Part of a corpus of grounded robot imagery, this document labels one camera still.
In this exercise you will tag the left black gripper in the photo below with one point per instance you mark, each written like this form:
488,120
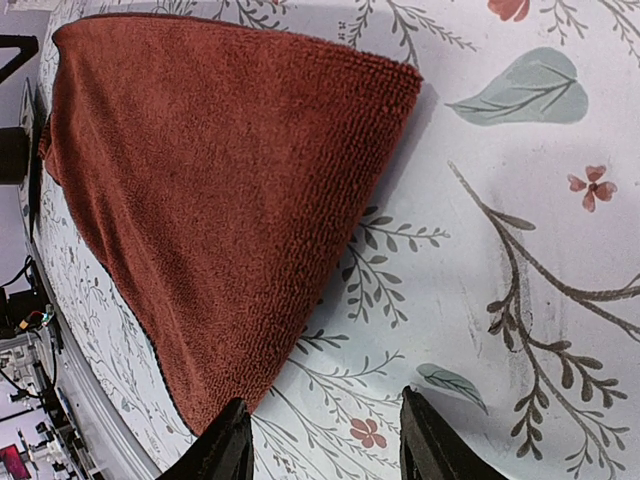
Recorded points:
14,140

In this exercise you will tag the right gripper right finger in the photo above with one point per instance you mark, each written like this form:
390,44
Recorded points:
430,449

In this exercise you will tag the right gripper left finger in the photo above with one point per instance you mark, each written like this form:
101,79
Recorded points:
223,452

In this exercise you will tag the dark red towel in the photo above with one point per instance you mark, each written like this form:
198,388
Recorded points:
217,173

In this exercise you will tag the floral patterned table mat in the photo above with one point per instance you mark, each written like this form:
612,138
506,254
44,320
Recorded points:
496,270

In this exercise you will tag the front aluminium rail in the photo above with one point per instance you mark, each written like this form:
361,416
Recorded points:
114,449

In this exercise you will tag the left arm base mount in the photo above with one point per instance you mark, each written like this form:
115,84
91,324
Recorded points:
26,314

